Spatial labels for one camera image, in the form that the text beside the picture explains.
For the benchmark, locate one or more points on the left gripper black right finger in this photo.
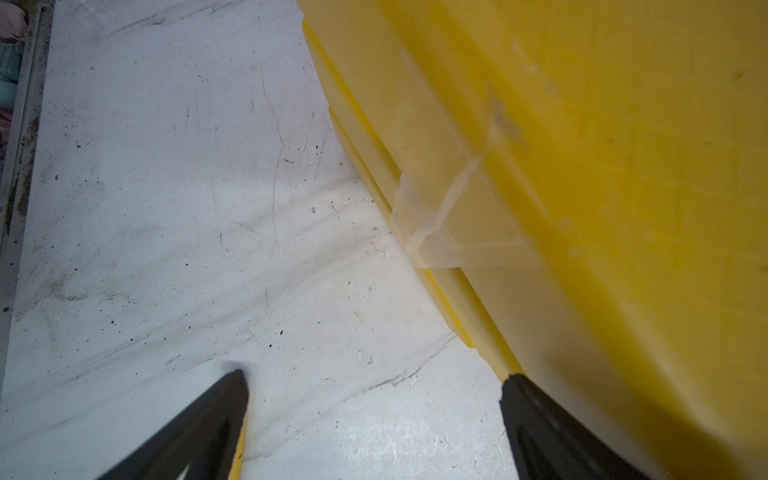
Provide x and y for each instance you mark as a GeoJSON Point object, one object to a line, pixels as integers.
{"type": "Point", "coordinates": [549, 443]}

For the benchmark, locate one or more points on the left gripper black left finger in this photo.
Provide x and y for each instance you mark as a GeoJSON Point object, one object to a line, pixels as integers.
{"type": "Point", "coordinates": [204, 441]}

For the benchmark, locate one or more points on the yellow plastic drawer cabinet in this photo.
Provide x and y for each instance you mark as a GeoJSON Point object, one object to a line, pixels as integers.
{"type": "Point", "coordinates": [582, 187]}

